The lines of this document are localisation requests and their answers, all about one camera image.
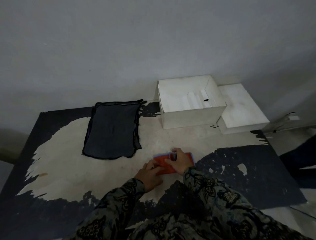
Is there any white box lid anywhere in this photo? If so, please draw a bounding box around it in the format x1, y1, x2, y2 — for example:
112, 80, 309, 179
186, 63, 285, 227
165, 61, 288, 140
217, 83, 270, 135

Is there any person's right forearm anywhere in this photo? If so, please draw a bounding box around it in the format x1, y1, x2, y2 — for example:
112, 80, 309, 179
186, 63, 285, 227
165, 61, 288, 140
182, 168, 311, 240

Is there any person's patterned shirt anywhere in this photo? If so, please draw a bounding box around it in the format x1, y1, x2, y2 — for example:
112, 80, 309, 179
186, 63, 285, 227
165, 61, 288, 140
126, 212, 223, 240

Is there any person's left forearm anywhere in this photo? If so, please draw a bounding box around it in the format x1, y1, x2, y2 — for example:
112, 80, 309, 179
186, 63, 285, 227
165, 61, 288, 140
69, 178, 146, 240

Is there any person's right hand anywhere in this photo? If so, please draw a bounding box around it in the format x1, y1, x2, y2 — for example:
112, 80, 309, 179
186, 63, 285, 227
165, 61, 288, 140
164, 147, 196, 176

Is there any person's left hand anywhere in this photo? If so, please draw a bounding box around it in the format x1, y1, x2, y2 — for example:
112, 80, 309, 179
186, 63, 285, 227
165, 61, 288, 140
134, 159, 165, 193

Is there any yellow cloth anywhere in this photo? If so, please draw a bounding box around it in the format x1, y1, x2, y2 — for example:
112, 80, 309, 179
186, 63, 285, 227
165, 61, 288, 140
82, 99, 147, 160

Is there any red cloth with blue trim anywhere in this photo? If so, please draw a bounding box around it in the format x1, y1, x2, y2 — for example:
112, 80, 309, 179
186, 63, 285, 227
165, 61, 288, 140
153, 152, 196, 175

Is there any white box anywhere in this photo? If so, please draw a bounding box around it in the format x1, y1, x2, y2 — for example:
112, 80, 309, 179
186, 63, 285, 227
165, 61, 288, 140
157, 75, 227, 130

